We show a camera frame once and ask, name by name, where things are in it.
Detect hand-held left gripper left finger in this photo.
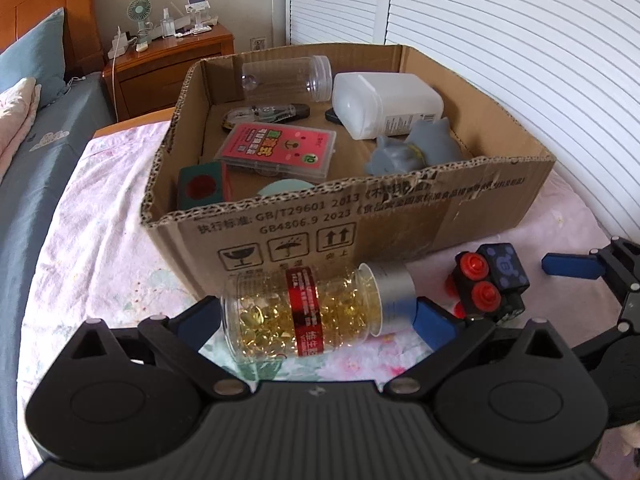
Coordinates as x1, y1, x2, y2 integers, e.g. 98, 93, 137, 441
70, 296, 248, 397

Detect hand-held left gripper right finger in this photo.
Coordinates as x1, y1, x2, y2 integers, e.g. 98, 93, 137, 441
382, 296, 581, 396

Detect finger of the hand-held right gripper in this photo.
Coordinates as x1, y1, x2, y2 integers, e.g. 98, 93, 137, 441
570, 295, 640, 368
541, 236, 640, 306

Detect black fidget cube red buttons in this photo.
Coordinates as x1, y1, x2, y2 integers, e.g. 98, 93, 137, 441
445, 242, 526, 323

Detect capsule bottle with silver lid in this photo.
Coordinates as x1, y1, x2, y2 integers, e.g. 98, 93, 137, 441
220, 262, 418, 361

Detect red and green block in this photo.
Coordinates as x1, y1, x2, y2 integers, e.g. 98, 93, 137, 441
177, 161, 232, 208

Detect cardboard box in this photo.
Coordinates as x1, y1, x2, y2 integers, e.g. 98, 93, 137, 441
140, 44, 557, 301

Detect mint green round toy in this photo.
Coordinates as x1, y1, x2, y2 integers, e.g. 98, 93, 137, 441
257, 178, 316, 197

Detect grey plush toy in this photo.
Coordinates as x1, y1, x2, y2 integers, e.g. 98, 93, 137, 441
369, 117, 463, 177

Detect pink card box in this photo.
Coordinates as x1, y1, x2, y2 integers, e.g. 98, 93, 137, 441
215, 122, 338, 181

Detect black clear tape dispenser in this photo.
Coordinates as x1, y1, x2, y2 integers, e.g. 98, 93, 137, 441
222, 102, 311, 131

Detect white plastic jug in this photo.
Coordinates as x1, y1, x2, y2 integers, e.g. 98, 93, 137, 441
332, 72, 445, 140

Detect pink floral bedsheet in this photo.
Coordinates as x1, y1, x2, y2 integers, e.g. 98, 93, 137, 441
20, 120, 640, 461

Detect blue bedsheet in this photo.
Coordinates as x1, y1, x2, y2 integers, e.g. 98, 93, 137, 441
0, 72, 116, 480

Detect white louvred closet door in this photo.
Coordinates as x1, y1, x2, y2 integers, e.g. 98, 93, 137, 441
385, 0, 640, 246
285, 0, 396, 46

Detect wooden nightstand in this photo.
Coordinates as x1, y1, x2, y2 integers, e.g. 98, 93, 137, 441
102, 22, 236, 121

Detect clear plastic jar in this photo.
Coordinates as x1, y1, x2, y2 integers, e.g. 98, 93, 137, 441
241, 55, 333, 101

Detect pink quilt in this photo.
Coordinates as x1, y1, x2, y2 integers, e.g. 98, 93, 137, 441
0, 77, 43, 181

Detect white charger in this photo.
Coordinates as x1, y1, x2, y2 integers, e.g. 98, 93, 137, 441
107, 32, 136, 58

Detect large blue pillow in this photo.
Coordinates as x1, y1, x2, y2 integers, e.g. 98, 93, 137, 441
0, 7, 68, 111

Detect small green desk fan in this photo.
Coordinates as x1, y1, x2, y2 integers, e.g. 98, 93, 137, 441
126, 0, 153, 51

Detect white phone stand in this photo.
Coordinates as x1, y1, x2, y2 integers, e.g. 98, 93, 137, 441
182, 0, 213, 36

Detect wooden bed frame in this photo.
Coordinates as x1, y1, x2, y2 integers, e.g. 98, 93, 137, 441
94, 110, 176, 138

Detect white charger cable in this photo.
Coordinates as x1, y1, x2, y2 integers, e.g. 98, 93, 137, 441
111, 25, 123, 121

